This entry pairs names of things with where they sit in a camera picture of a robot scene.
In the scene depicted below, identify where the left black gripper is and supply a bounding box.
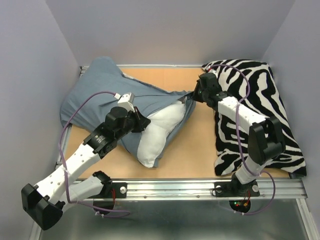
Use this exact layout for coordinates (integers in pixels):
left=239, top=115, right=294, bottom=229
left=115, top=106, right=150, bottom=140

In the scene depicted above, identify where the white pillow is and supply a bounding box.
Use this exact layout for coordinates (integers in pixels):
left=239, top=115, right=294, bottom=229
left=137, top=100, right=186, bottom=168

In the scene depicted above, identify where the grey-blue pillowcase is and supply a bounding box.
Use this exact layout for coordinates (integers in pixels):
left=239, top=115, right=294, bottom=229
left=60, top=56, right=196, bottom=168

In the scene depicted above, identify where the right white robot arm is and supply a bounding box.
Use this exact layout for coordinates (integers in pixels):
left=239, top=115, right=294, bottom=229
left=192, top=72, right=286, bottom=195

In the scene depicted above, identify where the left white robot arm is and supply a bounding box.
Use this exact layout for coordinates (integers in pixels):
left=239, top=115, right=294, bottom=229
left=21, top=106, right=151, bottom=231

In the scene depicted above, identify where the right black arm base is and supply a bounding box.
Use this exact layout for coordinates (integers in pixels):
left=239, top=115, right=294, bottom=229
left=211, top=180, right=260, bottom=214

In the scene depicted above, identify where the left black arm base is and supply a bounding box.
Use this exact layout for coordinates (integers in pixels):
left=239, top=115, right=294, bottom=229
left=90, top=182, right=128, bottom=217

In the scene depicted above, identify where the zebra print pillow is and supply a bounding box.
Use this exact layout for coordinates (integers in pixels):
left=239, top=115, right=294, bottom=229
left=202, top=59, right=307, bottom=177

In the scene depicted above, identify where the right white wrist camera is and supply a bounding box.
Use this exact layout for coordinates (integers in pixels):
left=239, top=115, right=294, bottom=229
left=207, top=68, right=218, bottom=77

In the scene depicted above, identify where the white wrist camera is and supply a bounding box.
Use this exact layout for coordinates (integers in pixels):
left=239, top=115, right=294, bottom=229
left=117, top=92, right=135, bottom=112
left=207, top=68, right=218, bottom=77

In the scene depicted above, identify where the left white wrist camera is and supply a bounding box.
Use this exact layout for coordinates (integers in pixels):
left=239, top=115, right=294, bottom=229
left=117, top=92, right=135, bottom=112

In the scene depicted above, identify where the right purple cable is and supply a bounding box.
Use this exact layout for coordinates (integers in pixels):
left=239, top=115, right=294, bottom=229
left=209, top=64, right=277, bottom=215

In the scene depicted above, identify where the purple cable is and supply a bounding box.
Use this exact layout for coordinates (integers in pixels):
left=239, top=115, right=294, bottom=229
left=209, top=64, right=277, bottom=215
left=58, top=91, right=131, bottom=218

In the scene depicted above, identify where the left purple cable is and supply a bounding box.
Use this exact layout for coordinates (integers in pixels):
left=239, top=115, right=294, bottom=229
left=58, top=91, right=131, bottom=218

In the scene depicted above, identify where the aluminium front rail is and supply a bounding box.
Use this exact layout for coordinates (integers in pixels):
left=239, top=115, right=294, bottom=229
left=39, top=178, right=308, bottom=201

